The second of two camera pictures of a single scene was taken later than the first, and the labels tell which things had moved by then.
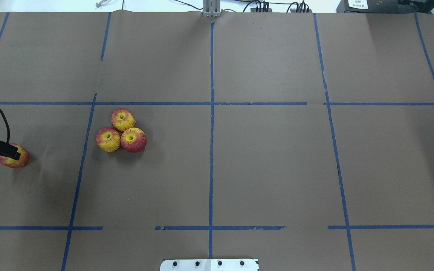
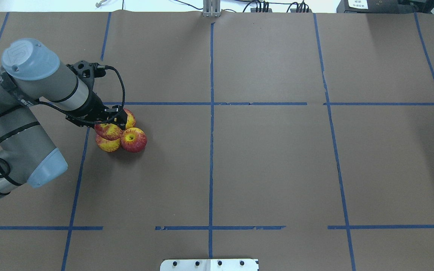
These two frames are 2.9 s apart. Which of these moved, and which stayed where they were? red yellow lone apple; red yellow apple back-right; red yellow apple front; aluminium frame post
Moved: red yellow lone apple
Stayed: red yellow apple front; aluminium frame post; red yellow apple back-right
